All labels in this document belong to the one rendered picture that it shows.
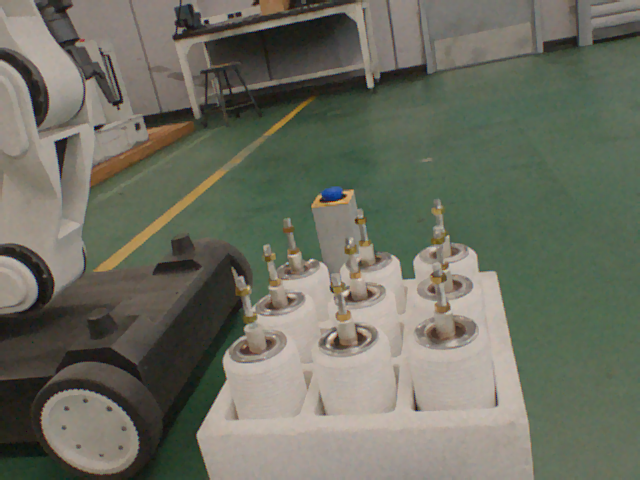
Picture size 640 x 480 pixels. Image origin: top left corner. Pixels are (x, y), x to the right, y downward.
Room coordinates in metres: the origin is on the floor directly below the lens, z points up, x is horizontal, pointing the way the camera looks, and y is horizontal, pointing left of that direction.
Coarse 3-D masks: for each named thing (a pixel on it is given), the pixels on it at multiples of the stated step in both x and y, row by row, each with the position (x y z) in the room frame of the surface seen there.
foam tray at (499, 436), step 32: (512, 352) 0.66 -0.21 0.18; (224, 384) 0.72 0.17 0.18; (512, 384) 0.59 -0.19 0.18; (224, 416) 0.65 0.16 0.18; (320, 416) 0.60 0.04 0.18; (352, 416) 0.59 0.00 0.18; (384, 416) 0.58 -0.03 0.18; (416, 416) 0.57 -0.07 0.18; (448, 416) 0.56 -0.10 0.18; (480, 416) 0.55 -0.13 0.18; (512, 416) 0.54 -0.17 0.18; (224, 448) 0.61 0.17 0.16; (256, 448) 0.60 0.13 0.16; (288, 448) 0.59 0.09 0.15; (320, 448) 0.58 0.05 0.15; (352, 448) 0.57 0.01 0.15; (384, 448) 0.56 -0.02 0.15; (416, 448) 0.55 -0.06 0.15; (448, 448) 0.54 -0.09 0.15; (480, 448) 0.53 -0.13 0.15; (512, 448) 0.53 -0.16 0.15
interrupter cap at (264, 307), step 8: (288, 296) 0.80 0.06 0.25; (296, 296) 0.80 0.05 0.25; (304, 296) 0.79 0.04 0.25; (256, 304) 0.80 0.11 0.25; (264, 304) 0.79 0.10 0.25; (272, 304) 0.79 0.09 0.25; (288, 304) 0.78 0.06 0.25; (296, 304) 0.77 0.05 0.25; (264, 312) 0.76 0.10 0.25; (272, 312) 0.76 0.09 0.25; (280, 312) 0.75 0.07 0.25; (288, 312) 0.75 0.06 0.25
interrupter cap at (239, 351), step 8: (264, 336) 0.70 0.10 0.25; (272, 336) 0.69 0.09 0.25; (280, 336) 0.69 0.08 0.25; (232, 344) 0.69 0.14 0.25; (240, 344) 0.69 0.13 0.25; (272, 344) 0.67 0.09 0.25; (280, 344) 0.66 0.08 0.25; (232, 352) 0.67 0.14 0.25; (240, 352) 0.67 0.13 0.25; (248, 352) 0.67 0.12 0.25; (256, 352) 0.66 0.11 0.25; (264, 352) 0.65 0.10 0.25; (272, 352) 0.65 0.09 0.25; (240, 360) 0.64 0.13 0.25; (248, 360) 0.64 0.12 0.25; (256, 360) 0.64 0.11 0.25; (264, 360) 0.64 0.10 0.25
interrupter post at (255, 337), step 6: (258, 324) 0.68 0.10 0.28; (246, 330) 0.67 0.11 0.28; (252, 330) 0.66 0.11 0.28; (258, 330) 0.67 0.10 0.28; (246, 336) 0.67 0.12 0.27; (252, 336) 0.66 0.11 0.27; (258, 336) 0.67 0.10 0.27; (252, 342) 0.66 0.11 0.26; (258, 342) 0.66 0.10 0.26; (264, 342) 0.67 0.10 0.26; (252, 348) 0.67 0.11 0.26; (258, 348) 0.66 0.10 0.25; (264, 348) 0.67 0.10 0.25
